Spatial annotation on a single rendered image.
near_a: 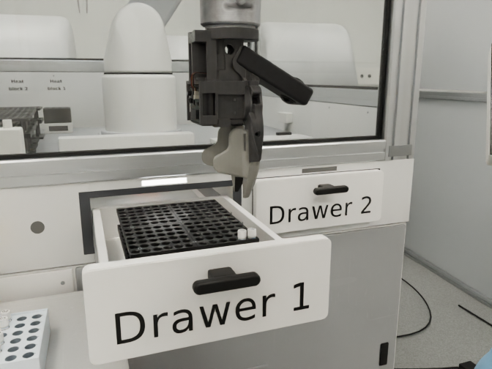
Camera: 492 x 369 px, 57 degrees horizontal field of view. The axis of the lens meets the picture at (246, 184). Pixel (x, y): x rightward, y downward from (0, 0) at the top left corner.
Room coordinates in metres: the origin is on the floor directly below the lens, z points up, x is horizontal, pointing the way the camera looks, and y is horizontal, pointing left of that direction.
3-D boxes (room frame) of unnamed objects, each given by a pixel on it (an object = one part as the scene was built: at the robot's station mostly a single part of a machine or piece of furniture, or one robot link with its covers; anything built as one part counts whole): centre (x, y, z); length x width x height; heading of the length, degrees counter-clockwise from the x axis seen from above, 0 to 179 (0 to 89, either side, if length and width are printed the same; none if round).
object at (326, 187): (0.87, -0.16, 0.91); 0.07 x 0.04 x 0.01; 110
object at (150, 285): (0.48, 0.03, 0.87); 0.29 x 0.02 x 0.11; 110
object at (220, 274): (0.46, 0.02, 0.91); 0.07 x 0.04 x 0.01; 110
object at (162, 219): (0.67, 0.10, 0.87); 0.22 x 0.18 x 0.06; 20
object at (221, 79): (0.59, 0.03, 1.12); 0.09 x 0.08 x 0.12; 110
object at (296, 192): (0.89, -0.15, 0.87); 0.29 x 0.02 x 0.11; 110
